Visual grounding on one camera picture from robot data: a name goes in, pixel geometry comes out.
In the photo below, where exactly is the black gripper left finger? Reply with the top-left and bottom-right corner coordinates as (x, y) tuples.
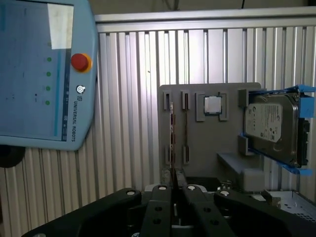
(22, 169), (174, 237)

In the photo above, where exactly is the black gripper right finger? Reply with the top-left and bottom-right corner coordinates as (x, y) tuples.
(175, 170), (316, 237)

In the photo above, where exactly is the RAM stick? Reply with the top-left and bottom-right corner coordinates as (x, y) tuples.
(168, 101), (177, 198)

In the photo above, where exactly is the grey plastic parts rack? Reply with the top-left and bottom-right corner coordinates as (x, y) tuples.
(159, 82), (267, 196)

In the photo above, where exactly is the open black PC case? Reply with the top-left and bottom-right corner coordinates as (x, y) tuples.
(144, 176), (316, 224)

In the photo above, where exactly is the silver CPU chip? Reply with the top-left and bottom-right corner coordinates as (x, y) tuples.
(203, 95), (224, 116)

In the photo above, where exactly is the hard disk in blue carrier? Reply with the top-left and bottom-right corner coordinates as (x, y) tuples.
(237, 84), (316, 176)

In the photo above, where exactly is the pale blue teach pendant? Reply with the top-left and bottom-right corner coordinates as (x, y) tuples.
(0, 0), (98, 152)

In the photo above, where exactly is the black pendant mount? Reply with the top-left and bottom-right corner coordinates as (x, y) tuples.
(0, 145), (26, 169)

